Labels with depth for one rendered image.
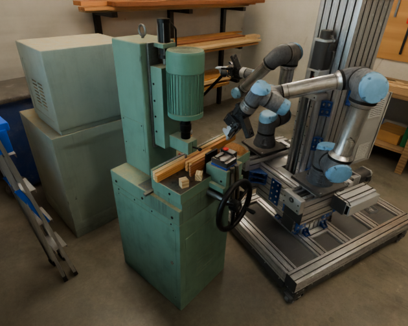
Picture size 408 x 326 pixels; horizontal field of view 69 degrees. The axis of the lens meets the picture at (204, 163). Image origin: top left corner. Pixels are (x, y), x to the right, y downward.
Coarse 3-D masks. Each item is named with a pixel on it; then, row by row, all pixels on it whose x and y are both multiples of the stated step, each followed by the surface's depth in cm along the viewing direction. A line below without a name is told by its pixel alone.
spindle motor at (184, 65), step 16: (176, 48) 134; (192, 48) 135; (176, 64) 127; (192, 64) 127; (176, 80) 131; (192, 80) 131; (176, 96) 135; (192, 96) 135; (176, 112) 139; (192, 112) 139
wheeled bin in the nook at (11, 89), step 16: (16, 80) 268; (0, 96) 235; (16, 96) 240; (0, 112) 239; (16, 112) 247; (16, 128) 253; (16, 144) 259; (16, 160) 265; (32, 160) 276; (0, 176) 296; (32, 176) 283
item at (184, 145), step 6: (180, 132) 160; (174, 138) 155; (180, 138) 153; (192, 138) 154; (174, 144) 156; (180, 144) 153; (186, 144) 150; (192, 144) 152; (180, 150) 155; (186, 150) 152; (192, 150) 154
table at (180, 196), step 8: (248, 152) 178; (240, 160) 174; (184, 168) 160; (176, 176) 154; (184, 176) 154; (192, 176) 154; (208, 176) 154; (152, 184) 153; (160, 184) 148; (168, 184) 147; (176, 184) 147; (192, 184) 148; (200, 184) 150; (208, 184) 156; (216, 184) 153; (160, 192) 151; (168, 192) 146; (176, 192) 142; (184, 192) 142; (192, 192) 147; (224, 192) 152; (176, 200) 144; (184, 200) 144
